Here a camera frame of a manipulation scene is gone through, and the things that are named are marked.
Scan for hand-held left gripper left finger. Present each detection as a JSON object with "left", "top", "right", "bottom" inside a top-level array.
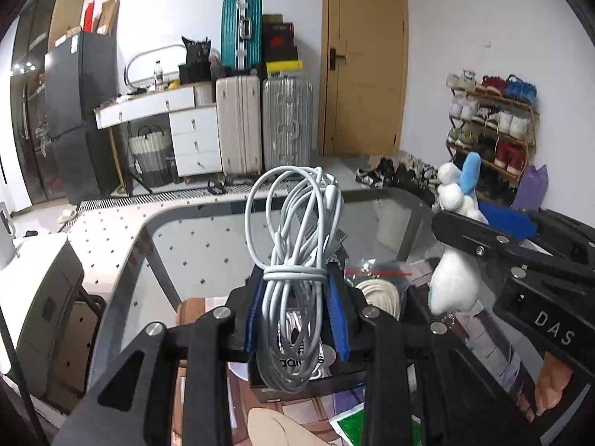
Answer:
[{"left": 51, "top": 266, "right": 267, "bottom": 446}]

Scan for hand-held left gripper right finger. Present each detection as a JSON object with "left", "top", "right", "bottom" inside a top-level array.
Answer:
[{"left": 324, "top": 256, "right": 542, "bottom": 446}]

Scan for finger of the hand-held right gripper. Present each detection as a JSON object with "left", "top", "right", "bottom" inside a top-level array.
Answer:
[
  {"left": 478, "top": 201, "right": 595, "bottom": 266},
  {"left": 431, "top": 210, "right": 559, "bottom": 276}
]

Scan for white blue plush toy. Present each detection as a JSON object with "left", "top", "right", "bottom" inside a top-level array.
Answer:
[{"left": 428, "top": 151, "right": 492, "bottom": 315}]

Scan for black storage box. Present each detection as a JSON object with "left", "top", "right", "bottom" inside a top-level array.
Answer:
[{"left": 248, "top": 307, "right": 369, "bottom": 403}]

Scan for white cable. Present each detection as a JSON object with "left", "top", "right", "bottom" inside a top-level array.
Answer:
[{"left": 244, "top": 165, "right": 347, "bottom": 393}]

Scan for person's right hand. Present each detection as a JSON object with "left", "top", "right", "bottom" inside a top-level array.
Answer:
[{"left": 534, "top": 352, "right": 572, "bottom": 417}]

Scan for purple bag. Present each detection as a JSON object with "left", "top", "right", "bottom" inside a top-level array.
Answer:
[{"left": 510, "top": 164, "right": 549, "bottom": 213}]

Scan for clear plastic bag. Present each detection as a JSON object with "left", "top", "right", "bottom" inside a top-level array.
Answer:
[{"left": 346, "top": 255, "right": 433, "bottom": 299}]

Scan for wooden shoe rack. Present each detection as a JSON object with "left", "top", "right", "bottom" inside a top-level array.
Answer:
[{"left": 445, "top": 70, "right": 541, "bottom": 187}]

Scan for pile of dark shoes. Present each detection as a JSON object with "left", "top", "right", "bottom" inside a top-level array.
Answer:
[{"left": 355, "top": 155, "right": 440, "bottom": 192}]

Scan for rows of shoes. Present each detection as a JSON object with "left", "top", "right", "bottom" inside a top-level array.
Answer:
[{"left": 446, "top": 70, "right": 539, "bottom": 182}]

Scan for printed mat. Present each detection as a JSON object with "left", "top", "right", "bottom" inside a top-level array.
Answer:
[{"left": 176, "top": 296, "right": 535, "bottom": 446}]

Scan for green printed card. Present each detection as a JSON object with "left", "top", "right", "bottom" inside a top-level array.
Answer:
[{"left": 329, "top": 403, "right": 368, "bottom": 446}]

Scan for silver suitcase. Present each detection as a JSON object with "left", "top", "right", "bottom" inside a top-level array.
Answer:
[{"left": 262, "top": 77, "right": 315, "bottom": 178}]

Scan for striped laundry basket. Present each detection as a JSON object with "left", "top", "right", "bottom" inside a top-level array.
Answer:
[{"left": 127, "top": 125, "right": 176, "bottom": 187}]

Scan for wooden door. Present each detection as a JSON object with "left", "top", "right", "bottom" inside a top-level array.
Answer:
[{"left": 320, "top": 0, "right": 411, "bottom": 157}]

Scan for beige suitcase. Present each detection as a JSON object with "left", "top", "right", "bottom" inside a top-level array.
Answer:
[{"left": 215, "top": 74, "right": 262, "bottom": 178}]

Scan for white desk with drawers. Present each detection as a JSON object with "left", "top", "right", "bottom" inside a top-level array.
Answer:
[{"left": 94, "top": 81, "right": 225, "bottom": 197}]

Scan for grey white cabinet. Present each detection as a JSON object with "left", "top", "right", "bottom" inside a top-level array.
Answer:
[{"left": 0, "top": 232, "right": 85, "bottom": 398}]

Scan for yellow black box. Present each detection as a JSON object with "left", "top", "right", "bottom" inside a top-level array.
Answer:
[{"left": 264, "top": 59, "right": 304, "bottom": 76}]

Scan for white appliance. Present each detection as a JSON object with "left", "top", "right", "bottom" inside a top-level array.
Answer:
[{"left": 0, "top": 201, "right": 20, "bottom": 271}]

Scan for black red box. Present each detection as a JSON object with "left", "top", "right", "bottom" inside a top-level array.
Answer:
[{"left": 262, "top": 13, "right": 299, "bottom": 62}]

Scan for black bag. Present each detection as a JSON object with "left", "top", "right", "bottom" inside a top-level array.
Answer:
[{"left": 178, "top": 36, "right": 213, "bottom": 83}]

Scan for black refrigerator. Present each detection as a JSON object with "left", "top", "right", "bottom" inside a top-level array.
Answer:
[{"left": 43, "top": 32, "right": 129, "bottom": 204}]

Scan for teal suitcase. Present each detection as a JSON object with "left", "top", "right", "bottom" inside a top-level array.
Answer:
[{"left": 220, "top": 0, "right": 264, "bottom": 74}]

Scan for dark glass wardrobe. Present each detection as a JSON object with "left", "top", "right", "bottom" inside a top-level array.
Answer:
[{"left": 8, "top": 0, "right": 62, "bottom": 206}]

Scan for brown cardboard box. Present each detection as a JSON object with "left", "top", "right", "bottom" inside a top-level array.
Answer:
[{"left": 95, "top": 0, "right": 120, "bottom": 38}]

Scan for tall cardboard box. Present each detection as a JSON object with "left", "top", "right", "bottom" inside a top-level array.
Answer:
[{"left": 48, "top": 0, "right": 89, "bottom": 53}]

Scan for white rope coil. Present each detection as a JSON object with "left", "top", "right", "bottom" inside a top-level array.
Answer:
[{"left": 356, "top": 279, "right": 401, "bottom": 322}]

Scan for curved metal rail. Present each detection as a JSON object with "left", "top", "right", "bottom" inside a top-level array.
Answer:
[{"left": 124, "top": 43, "right": 187, "bottom": 94}]

